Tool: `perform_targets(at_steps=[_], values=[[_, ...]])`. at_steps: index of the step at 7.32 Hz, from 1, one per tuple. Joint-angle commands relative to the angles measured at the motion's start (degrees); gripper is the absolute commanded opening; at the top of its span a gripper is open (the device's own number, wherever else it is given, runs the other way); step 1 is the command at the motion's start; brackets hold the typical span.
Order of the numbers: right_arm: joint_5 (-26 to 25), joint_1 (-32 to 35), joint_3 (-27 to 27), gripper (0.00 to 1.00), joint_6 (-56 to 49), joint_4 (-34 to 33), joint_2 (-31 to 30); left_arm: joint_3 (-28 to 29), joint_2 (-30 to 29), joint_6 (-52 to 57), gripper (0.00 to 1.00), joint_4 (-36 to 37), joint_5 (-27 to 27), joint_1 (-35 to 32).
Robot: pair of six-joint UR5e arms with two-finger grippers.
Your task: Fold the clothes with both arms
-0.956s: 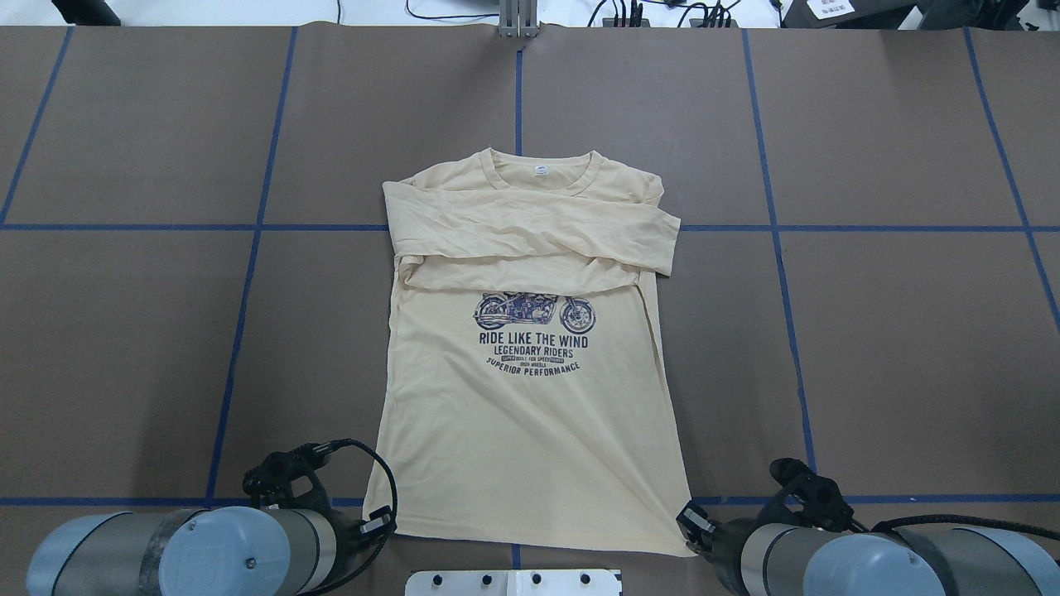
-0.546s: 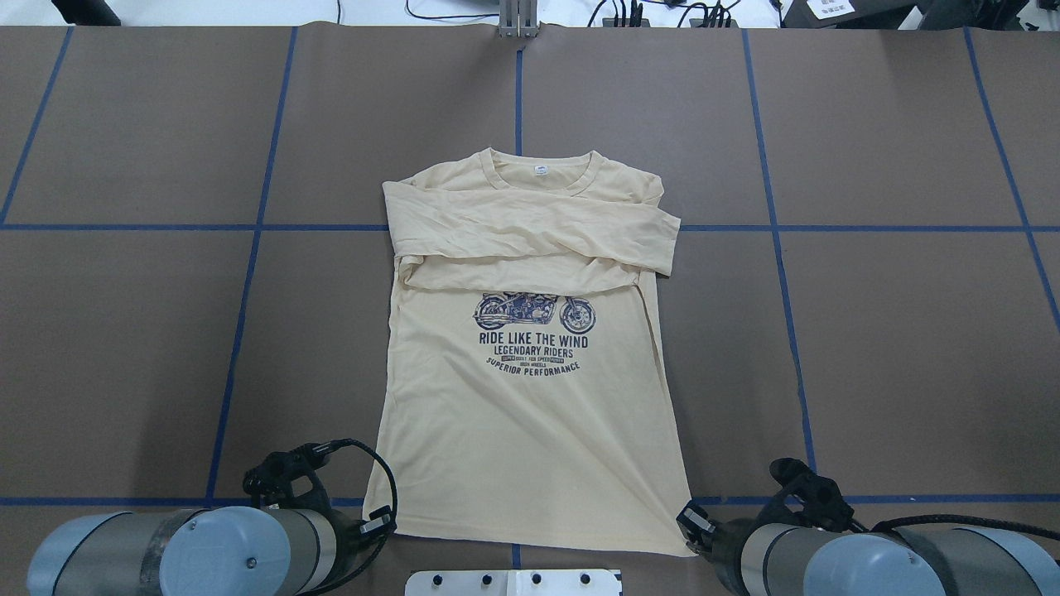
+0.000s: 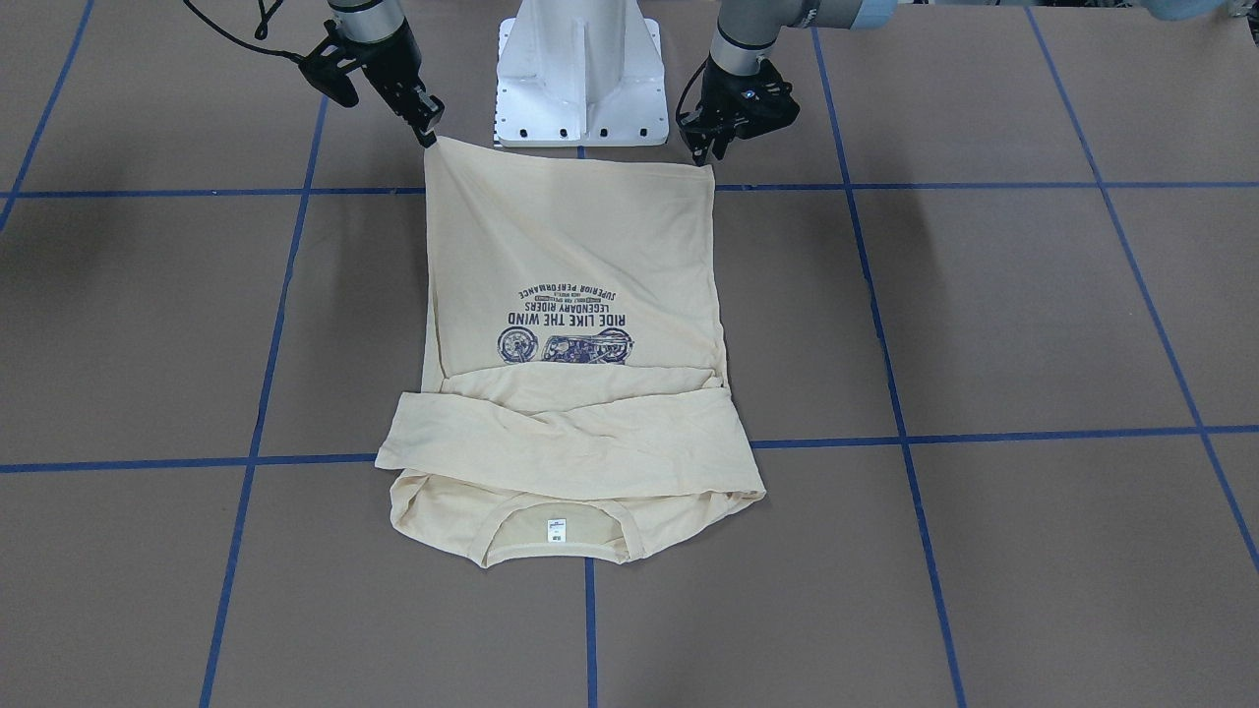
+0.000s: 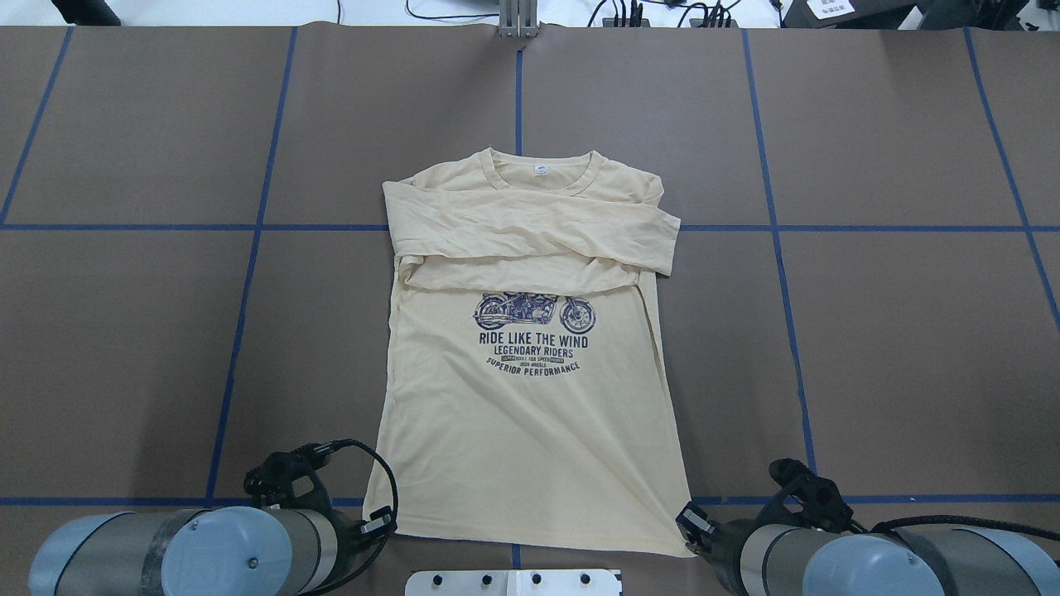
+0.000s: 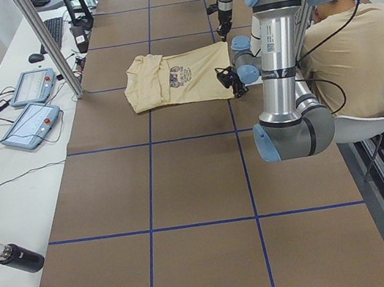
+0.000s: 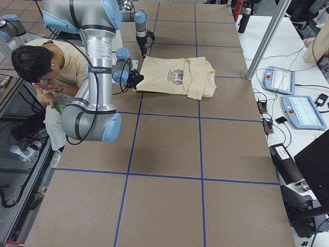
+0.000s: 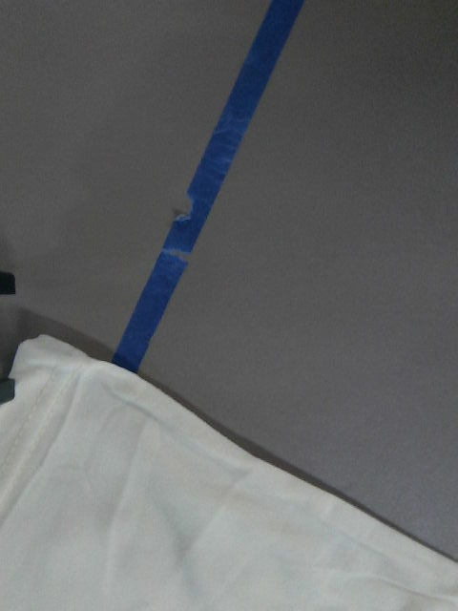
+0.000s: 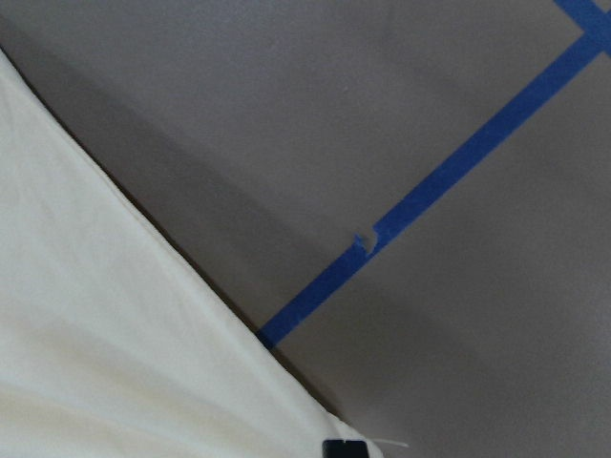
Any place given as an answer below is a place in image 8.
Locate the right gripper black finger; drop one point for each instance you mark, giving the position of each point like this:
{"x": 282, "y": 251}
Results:
{"x": 339, "y": 448}

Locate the cream long-sleeve printed shirt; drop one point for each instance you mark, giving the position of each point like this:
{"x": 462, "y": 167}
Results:
{"x": 112, "y": 345}

